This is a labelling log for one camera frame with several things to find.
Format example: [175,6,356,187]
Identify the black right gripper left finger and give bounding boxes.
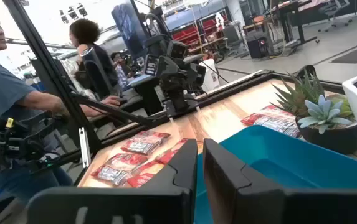
[27,138,198,224]

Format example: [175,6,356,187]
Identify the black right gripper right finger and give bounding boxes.
[202,139,357,224]

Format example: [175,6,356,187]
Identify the red popcorn bag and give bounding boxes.
[90,152,150,187]
[155,138,189,165]
[254,114,302,139]
[127,160,166,189]
[121,130,171,156]
[240,105,296,127]

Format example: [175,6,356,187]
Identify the white waste bin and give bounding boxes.
[198,58,221,93]

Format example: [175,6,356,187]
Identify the blue plastic basket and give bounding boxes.
[193,124,357,224]

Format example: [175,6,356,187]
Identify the person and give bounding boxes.
[111,52,130,88]
[0,2,121,200]
[69,18,120,94]

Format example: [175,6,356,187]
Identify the shelf with red bins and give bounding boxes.
[171,17,229,54]

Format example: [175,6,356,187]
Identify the grey office chair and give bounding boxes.
[221,24,249,58]

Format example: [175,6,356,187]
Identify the blue padded panel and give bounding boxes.
[111,2,150,60]

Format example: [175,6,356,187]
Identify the black chair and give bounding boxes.
[80,46,114,100]

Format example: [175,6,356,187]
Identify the black computer tower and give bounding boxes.
[246,32,271,60]

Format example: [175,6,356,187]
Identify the succulents in black bowl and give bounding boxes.
[271,67,357,156]

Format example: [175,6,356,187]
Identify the black desk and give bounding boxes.
[271,0,321,47]

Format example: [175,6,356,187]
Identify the white office chair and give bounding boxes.
[317,0,353,34]

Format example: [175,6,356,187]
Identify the white metal bracket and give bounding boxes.
[78,126,91,169]

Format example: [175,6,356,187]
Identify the black frame post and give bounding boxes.
[2,0,103,153]

